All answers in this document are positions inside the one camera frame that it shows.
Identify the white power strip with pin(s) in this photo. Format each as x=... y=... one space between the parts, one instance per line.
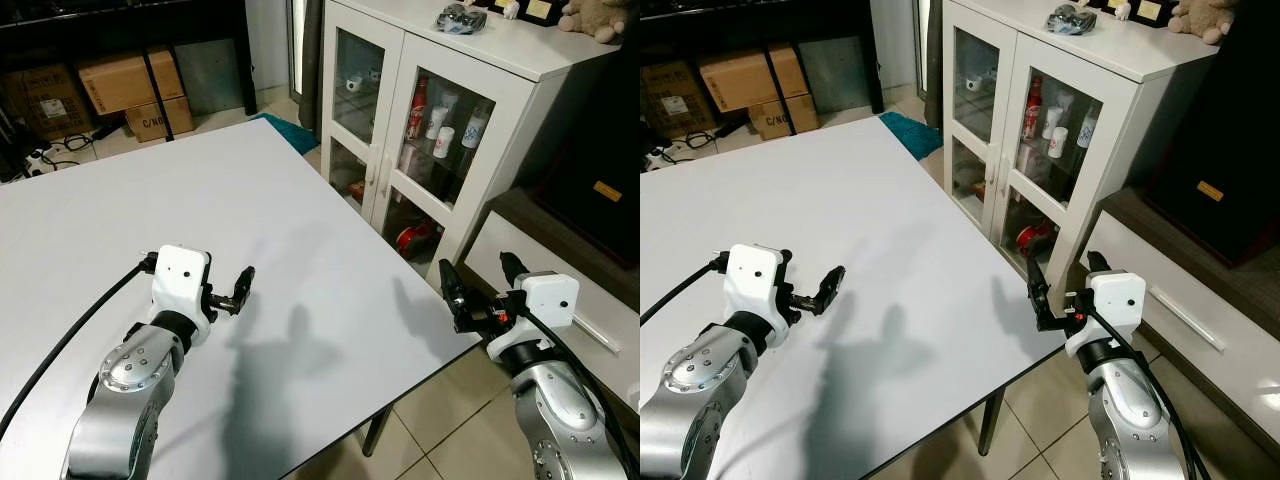
x=662 y=160
x=38 y=160

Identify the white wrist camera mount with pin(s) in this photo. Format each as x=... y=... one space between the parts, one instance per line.
x=1115 y=300
x=180 y=275
x=752 y=275
x=545 y=300

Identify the grey flat panel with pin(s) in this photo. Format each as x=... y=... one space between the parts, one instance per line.
x=210 y=75
x=835 y=72

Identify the dark metal table leg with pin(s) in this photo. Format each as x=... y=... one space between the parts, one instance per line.
x=991 y=425
x=376 y=430

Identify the white glass-door cabinet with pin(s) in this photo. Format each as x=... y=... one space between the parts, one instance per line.
x=500 y=50
x=1120 y=50

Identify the dark labelled cardboard box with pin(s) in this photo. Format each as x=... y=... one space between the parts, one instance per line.
x=50 y=100
x=675 y=98

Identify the black desk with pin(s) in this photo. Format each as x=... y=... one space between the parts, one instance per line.
x=120 y=25
x=740 y=20

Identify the red bottle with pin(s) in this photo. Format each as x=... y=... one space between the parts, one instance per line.
x=1033 y=115
x=417 y=115

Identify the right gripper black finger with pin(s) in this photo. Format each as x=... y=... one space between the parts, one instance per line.
x=1040 y=295
x=512 y=270
x=1097 y=263
x=455 y=295

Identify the beige plush toy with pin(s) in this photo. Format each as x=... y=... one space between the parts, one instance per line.
x=595 y=18
x=1205 y=18

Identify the small framed picture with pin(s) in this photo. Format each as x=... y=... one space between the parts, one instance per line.
x=540 y=10
x=1152 y=10

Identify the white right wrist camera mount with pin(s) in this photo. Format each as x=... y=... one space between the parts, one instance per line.
x=1115 y=300
x=545 y=300

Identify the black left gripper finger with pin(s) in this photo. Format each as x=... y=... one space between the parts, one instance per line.
x=244 y=288
x=830 y=288

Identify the low white sideboard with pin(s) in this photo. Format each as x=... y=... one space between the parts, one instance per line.
x=1190 y=290
x=560 y=290

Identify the silver crumpled object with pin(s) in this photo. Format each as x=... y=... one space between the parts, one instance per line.
x=1070 y=20
x=462 y=18

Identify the large tilted cardboard box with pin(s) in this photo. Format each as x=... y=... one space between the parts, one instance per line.
x=745 y=78
x=125 y=80

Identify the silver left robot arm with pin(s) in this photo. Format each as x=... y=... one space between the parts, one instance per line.
x=130 y=385
x=700 y=385

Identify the white blue bottle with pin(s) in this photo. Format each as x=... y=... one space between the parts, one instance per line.
x=1088 y=128
x=475 y=128

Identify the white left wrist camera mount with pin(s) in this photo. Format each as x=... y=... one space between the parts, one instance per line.
x=752 y=275
x=180 y=275

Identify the black speaker box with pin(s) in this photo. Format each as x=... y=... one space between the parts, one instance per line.
x=600 y=150
x=1230 y=130

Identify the small printed cardboard box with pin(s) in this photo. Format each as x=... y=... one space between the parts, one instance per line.
x=790 y=120
x=165 y=122

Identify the teal floor mat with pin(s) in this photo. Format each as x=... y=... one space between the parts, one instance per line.
x=290 y=132
x=912 y=132

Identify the small white figurine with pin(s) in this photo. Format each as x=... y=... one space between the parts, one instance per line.
x=508 y=8
x=1118 y=9

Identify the white printed cup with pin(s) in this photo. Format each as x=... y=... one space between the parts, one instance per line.
x=442 y=143
x=1058 y=143

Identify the red round tin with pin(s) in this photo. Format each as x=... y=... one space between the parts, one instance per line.
x=415 y=240
x=1035 y=238

